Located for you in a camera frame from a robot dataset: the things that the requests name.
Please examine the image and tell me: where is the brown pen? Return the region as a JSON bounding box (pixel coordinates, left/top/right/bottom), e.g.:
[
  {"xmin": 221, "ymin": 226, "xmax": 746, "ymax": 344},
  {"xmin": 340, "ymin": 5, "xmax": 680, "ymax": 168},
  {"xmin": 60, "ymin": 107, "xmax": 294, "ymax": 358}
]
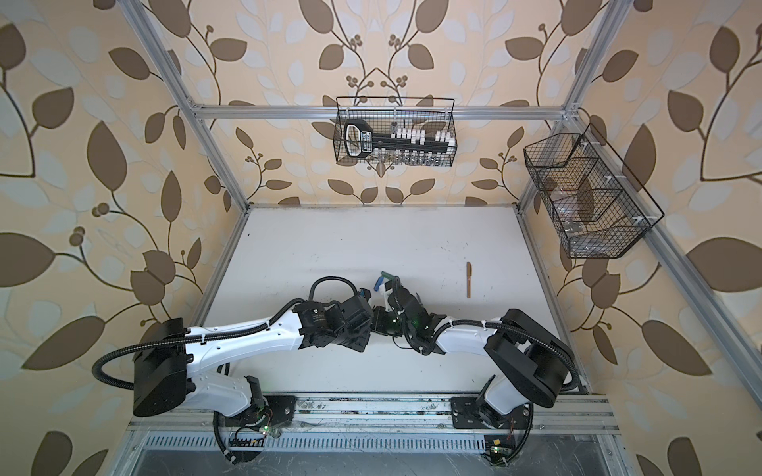
[{"xmin": 466, "ymin": 262, "xmax": 472, "ymax": 299}]

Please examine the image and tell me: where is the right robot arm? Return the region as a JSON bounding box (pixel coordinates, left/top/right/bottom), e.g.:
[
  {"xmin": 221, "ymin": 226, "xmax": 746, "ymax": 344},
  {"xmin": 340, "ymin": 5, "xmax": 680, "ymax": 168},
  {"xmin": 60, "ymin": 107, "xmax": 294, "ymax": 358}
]
[{"xmin": 372, "ymin": 277, "xmax": 581, "ymax": 467}]

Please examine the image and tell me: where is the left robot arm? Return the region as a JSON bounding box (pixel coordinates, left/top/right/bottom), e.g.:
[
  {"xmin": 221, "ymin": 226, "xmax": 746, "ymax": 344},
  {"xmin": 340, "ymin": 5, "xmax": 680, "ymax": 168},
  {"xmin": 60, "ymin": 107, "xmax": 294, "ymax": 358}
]
[{"xmin": 91, "ymin": 284, "xmax": 396, "ymax": 465}]

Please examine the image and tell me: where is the black tool in basket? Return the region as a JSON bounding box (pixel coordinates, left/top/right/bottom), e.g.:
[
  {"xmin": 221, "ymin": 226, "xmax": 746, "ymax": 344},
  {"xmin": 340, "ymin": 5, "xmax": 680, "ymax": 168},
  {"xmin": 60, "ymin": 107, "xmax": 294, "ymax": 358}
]
[{"xmin": 339, "ymin": 119, "xmax": 456, "ymax": 159}]

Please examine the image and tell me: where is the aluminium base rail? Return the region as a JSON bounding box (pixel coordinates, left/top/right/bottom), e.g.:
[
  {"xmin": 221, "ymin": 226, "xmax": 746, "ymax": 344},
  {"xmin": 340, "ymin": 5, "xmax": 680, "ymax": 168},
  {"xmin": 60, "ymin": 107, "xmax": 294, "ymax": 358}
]
[{"xmin": 128, "ymin": 393, "xmax": 620, "ymax": 454}]

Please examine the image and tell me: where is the back wire basket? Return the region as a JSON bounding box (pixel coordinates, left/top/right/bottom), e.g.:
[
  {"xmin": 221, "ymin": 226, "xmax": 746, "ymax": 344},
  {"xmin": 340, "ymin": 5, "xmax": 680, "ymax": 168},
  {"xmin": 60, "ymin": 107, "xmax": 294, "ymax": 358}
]
[{"xmin": 333, "ymin": 94, "xmax": 458, "ymax": 168}]

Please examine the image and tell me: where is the wire basket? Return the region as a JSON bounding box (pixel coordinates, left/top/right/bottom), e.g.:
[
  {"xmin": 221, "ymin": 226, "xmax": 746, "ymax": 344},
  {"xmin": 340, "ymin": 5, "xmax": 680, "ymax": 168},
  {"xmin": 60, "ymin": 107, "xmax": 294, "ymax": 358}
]
[
  {"xmin": 523, "ymin": 124, "xmax": 665, "ymax": 259},
  {"xmin": 333, "ymin": 94, "xmax": 458, "ymax": 168}
]

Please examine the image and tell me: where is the right wire basket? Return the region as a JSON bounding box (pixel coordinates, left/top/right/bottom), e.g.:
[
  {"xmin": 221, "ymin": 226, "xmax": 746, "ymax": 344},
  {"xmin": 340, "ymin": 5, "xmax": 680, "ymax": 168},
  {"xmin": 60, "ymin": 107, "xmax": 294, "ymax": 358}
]
[{"xmin": 523, "ymin": 124, "xmax": 665, "ymax": 259}]

